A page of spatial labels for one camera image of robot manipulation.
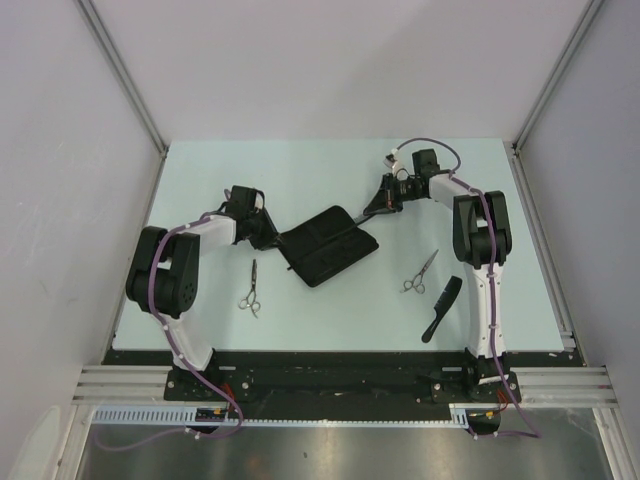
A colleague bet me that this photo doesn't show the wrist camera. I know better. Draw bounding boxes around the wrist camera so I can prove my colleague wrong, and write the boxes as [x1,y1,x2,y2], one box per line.
[251,189,265,212]
[384,149,409,180]

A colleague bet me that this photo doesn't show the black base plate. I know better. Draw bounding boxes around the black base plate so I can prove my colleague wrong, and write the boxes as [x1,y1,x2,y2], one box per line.
[103,349,584,420]

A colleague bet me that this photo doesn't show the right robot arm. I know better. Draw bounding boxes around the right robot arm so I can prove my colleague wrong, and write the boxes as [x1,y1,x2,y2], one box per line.
[364,149,517,401]

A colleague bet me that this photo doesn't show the black zip tool case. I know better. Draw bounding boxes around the black zip tool case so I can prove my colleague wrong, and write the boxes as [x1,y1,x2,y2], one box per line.
[279,205,379,288]

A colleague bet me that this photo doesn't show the black handle comb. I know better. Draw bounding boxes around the black handle comb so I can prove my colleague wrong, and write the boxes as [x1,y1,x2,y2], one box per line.
[421,276,463,344]

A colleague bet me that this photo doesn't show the white cable duct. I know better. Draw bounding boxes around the white cable duct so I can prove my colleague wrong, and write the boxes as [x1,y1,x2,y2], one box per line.
[93,404,501,428]

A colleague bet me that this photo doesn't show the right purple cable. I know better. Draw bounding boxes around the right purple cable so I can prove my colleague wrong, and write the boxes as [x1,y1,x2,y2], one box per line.
[392,137,544,441]

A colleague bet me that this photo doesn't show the right silver scissors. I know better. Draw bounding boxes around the right silver scissors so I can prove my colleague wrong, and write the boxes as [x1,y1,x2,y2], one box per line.
[400,249,439,295]

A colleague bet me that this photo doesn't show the left aluminium frame post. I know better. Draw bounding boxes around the left aluminium frame post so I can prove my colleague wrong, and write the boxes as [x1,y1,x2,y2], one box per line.
[74,0,169,154]

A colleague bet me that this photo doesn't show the long black barber comb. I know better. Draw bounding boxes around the long black barber comb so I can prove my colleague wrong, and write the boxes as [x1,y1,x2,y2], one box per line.
[323,215,370,242]

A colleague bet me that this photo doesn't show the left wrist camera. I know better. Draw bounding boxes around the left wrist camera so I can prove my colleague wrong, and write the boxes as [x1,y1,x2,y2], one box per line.
[251,189,265,212]

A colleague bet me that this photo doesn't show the right aluminium frame post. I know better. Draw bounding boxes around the right aluminium frame post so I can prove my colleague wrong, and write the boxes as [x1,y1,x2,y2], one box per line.
[514,0,609,149]

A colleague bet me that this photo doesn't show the silver scissors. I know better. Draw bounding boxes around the silver scissors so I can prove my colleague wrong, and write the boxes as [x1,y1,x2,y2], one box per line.
[238,259,261,318]
[400,249,439,295]

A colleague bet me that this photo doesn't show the aluminium frame post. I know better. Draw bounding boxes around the aluminium frame post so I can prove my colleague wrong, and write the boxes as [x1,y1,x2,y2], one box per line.
[74,0,169,154]
[514,0,609,149]

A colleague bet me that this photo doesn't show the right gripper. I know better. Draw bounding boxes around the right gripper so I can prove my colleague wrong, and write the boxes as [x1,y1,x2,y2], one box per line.
[364,173,424,216]

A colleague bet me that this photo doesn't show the left silver scissors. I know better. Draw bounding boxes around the left silver scissors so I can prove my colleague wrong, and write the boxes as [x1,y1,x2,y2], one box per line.
[238,259,261,318]

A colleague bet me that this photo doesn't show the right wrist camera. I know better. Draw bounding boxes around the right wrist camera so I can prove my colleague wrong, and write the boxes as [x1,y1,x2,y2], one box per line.
[384,149,409,180]

